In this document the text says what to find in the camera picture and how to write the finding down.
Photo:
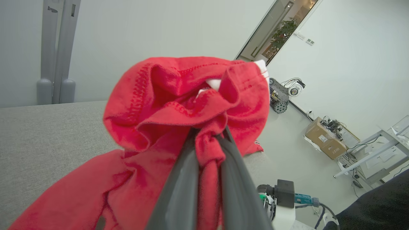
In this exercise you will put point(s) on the black fabric object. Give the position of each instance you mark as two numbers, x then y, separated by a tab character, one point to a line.
377	207

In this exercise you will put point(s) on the red and white garment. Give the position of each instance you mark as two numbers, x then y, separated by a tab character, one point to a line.
166	105

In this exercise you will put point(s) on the glass door panel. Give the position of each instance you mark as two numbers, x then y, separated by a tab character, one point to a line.
271	32

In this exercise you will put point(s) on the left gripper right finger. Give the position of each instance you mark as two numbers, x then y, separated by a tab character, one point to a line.
238	191

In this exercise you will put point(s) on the small wheeled robot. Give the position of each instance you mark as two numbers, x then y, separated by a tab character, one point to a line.
282	95

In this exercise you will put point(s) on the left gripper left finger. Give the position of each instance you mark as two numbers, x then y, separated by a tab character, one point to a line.
179	191

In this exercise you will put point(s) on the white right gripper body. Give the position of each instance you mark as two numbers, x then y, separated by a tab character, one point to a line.
284	218

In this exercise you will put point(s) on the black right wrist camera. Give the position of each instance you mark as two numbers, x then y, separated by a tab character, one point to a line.
285	193

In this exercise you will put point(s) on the white wall switch panel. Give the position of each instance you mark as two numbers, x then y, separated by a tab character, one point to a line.
310	42

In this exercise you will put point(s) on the green potted plant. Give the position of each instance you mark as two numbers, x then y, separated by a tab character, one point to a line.
284	33

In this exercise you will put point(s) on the brown cardboard box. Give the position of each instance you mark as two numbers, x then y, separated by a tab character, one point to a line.
326	140

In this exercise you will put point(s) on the grey partition post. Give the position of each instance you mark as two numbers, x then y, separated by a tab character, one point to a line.
48	48

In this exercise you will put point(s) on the grey metal desk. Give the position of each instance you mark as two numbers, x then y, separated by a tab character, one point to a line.
380	153

